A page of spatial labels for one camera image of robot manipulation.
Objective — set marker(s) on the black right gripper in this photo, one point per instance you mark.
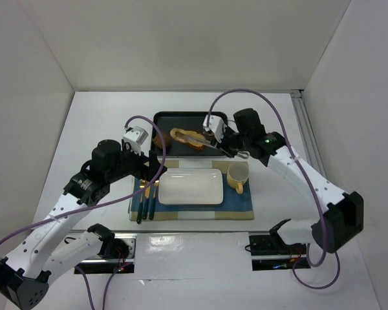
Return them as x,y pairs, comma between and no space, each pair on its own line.
226,142

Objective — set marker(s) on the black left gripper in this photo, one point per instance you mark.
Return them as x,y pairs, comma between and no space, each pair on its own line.
152,162

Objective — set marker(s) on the brown chocolate croissant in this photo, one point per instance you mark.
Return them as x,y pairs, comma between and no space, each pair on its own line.
161,143

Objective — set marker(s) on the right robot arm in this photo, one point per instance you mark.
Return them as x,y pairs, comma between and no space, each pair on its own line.
341,214

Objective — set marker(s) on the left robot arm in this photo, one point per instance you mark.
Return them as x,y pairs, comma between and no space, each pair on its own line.
27,272

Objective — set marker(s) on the sliced bread piece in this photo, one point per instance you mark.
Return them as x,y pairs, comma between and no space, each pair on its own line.
188,137

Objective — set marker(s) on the white rectangular plate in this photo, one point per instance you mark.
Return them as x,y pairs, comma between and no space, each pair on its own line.
191,187

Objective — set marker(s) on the yellow mug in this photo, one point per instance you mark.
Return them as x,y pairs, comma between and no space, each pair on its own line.
237,176

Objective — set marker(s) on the gold spoon green handle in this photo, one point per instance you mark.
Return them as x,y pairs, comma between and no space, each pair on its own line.
152,206

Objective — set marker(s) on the gold fork green handle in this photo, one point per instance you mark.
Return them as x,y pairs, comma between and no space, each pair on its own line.
143,184

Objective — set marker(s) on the gold knife green handle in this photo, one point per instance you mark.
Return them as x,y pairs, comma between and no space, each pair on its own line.
146,203

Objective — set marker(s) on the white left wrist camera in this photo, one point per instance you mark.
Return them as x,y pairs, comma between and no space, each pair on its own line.
134,138

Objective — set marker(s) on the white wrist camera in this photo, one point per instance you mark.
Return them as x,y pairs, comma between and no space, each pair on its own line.
134,138
214,127

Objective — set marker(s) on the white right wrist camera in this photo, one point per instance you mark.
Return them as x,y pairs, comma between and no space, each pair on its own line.
214,127

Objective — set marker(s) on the aluminium rail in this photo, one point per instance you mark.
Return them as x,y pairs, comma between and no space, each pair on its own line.
307,134

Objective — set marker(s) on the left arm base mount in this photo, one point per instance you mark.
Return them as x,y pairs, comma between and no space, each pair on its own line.
121,257

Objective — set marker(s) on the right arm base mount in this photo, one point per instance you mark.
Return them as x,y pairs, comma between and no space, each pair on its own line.
268,255

